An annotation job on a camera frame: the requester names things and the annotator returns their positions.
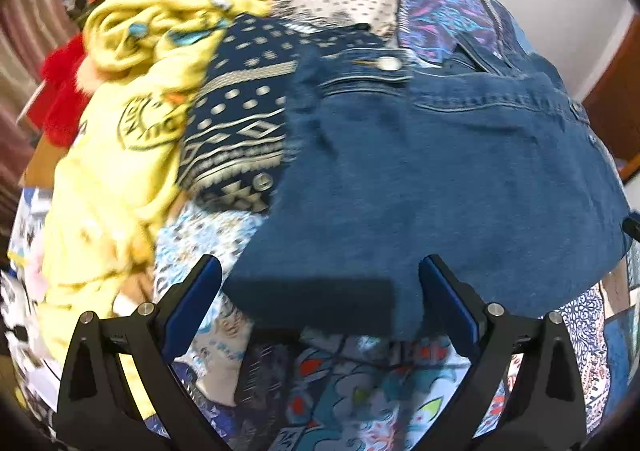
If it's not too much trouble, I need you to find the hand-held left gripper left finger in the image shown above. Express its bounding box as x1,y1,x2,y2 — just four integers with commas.
52,253,232,451

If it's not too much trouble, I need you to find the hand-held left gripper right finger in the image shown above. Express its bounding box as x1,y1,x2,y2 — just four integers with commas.
417,253,589,451

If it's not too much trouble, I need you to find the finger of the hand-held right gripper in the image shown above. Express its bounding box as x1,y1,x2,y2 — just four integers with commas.
621,212,640,244

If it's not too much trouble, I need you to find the blue denim jacket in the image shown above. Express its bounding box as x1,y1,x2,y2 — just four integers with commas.
222,28,633,343

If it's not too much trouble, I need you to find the blue patchwork bedspread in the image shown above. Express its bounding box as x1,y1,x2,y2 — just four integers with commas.
0,0,640,451

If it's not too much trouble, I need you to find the wooden door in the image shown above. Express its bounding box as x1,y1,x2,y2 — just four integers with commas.
581,6,640,172

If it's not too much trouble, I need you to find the yellow printed garment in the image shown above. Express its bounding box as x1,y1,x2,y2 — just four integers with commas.
37,0,274,423

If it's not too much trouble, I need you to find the white cartoon printed cloth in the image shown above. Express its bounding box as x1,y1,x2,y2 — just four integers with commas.
0,186,66,432

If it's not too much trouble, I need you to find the navy patterned cloth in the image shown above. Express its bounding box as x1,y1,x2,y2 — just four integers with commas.
177,13,352,215

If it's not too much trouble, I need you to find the red plush toy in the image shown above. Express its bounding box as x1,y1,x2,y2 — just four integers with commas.
25,33,94,150

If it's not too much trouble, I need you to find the striped red curtain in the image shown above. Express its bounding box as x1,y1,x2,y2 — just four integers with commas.
0,0,67,222

